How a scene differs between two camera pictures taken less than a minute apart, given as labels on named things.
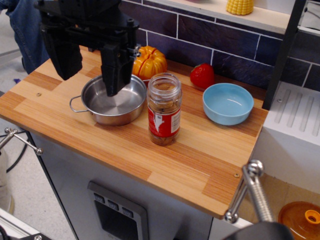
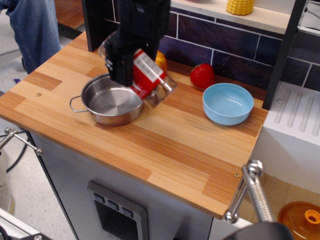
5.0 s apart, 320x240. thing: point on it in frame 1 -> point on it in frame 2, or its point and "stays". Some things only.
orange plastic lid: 303,218 stays
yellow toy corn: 240,7 stays
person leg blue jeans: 26,20 stays
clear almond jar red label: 164,101 -> 150,83
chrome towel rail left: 9,133 stays
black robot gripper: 65,23 -> 143,24
